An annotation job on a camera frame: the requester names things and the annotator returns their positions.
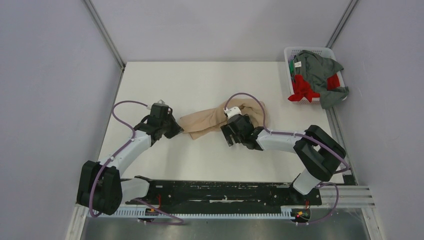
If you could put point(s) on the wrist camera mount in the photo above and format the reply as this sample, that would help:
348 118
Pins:
233 111
161 102

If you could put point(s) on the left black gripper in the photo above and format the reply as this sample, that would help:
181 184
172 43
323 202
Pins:
176 130

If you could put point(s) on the red t-shirt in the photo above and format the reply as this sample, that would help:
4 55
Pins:
302 89

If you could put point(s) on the white slotted cable duct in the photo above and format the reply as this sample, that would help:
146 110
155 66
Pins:
140 212

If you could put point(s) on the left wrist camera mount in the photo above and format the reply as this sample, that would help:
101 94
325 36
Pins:
161 102

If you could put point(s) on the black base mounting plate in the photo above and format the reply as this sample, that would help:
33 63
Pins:
226 197

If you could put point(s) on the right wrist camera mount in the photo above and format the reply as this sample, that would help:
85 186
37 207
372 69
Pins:
233 111

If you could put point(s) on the green garment in basket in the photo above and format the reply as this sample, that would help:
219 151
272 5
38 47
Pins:
291 68

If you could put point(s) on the aluminium frame rails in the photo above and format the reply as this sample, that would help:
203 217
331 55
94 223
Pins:
345 196

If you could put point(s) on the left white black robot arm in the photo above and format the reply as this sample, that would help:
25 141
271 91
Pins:
101 187

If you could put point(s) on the white plastic laundry basket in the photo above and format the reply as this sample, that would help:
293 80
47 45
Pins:
289 55

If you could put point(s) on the grey-green t-shirt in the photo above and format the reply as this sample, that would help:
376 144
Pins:
316 70

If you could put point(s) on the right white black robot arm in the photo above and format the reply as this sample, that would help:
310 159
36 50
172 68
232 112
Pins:
320 154

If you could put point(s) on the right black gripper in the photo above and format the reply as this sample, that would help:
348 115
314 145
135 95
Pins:
228 132

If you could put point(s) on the beige t-shirt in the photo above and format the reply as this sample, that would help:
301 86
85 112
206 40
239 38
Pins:
200 123

